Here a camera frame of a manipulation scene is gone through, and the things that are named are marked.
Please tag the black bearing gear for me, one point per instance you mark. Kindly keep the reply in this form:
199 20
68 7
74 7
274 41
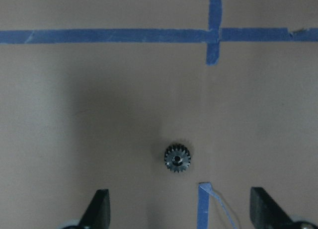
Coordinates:
177 158

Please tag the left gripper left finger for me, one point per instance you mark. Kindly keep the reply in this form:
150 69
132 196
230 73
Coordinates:
97 215

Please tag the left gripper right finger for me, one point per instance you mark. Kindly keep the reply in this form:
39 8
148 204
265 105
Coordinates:
265 213

